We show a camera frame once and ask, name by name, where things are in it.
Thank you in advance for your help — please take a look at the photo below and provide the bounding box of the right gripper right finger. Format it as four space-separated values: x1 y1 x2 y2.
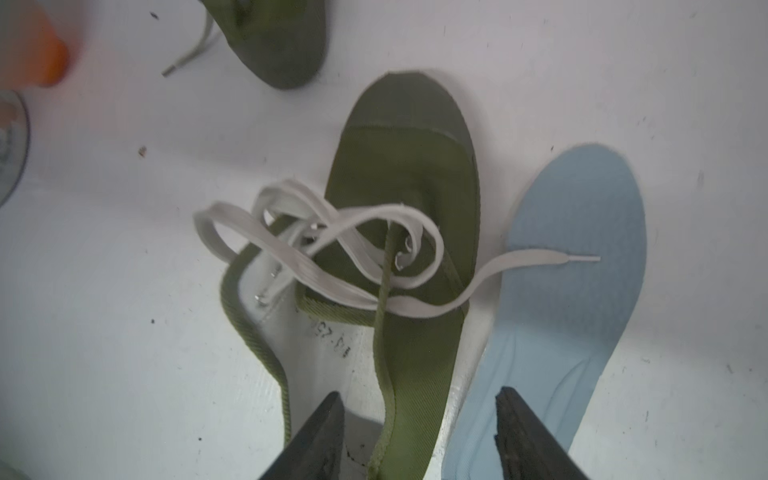
494 386 588 480

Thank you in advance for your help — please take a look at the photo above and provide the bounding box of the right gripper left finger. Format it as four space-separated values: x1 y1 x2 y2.
260 392 345 480

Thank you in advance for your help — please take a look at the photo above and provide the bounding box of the blue insole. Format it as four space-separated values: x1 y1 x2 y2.
441 144 647 479

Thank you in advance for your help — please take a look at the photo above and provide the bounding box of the green shoe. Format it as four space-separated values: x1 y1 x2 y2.
194 71 569 479
162 0 328 90

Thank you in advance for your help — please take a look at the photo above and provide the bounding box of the orange plastic cup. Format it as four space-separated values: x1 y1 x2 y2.
1 0 70 90

